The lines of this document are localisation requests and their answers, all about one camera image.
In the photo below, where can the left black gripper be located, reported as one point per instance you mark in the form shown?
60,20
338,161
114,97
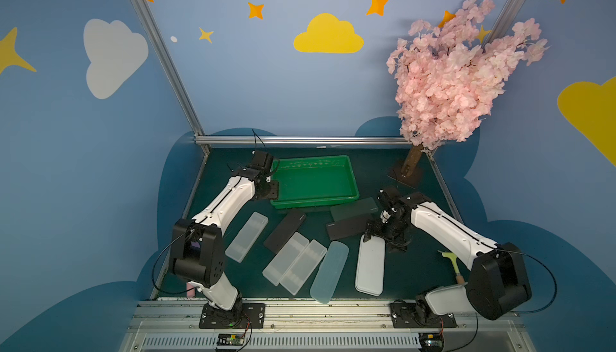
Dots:
269,191

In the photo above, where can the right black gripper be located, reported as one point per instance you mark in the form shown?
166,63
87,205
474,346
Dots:
385,227

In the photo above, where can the dark green pencil case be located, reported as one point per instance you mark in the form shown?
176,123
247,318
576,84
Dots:
357,208

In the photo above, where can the dark grey pencil case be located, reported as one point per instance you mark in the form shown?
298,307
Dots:
348,227

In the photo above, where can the green plastic storage tray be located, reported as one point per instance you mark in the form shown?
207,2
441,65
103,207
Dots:
314,182

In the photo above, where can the white opaque pencil case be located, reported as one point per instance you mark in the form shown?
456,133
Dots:
369,275

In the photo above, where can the black pencil case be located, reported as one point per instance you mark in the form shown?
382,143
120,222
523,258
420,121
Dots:
288,226

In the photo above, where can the light teal frosted pencil case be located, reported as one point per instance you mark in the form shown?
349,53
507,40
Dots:
329,273

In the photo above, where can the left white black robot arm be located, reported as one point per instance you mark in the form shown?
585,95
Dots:
197,251

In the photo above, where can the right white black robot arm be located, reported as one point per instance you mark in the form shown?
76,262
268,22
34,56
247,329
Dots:
498,282

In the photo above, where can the right small circuit board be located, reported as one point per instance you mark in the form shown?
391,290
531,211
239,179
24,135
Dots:
431,342

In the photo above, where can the small circuit board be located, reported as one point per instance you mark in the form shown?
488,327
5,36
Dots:
229,342
431,342

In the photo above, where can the purple pink toy shovel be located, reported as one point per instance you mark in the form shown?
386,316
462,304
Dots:
191,290

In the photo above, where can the pink artificial blossom tree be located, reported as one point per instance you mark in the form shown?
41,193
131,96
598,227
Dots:
448,77

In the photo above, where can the left small circuit board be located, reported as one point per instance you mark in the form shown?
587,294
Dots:
229,342

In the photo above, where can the aluminium back frame bar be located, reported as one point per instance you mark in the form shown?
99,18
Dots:
310,141

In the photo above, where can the green toy hammer wooden handle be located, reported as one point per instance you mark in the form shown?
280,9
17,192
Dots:
453,259

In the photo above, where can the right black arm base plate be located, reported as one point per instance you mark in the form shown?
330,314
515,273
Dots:
408,315

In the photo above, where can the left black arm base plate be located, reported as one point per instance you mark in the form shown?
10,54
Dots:
247,314

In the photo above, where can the aluminium front rail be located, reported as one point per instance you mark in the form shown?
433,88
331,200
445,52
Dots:
306,325

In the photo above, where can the right aluminium frame post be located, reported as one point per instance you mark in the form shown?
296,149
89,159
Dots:
504,20

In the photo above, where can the aluminium frame post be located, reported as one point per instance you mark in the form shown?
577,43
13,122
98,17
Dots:
158,44
504,20

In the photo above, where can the left aluminium frame post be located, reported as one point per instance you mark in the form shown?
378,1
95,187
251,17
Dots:
158,44

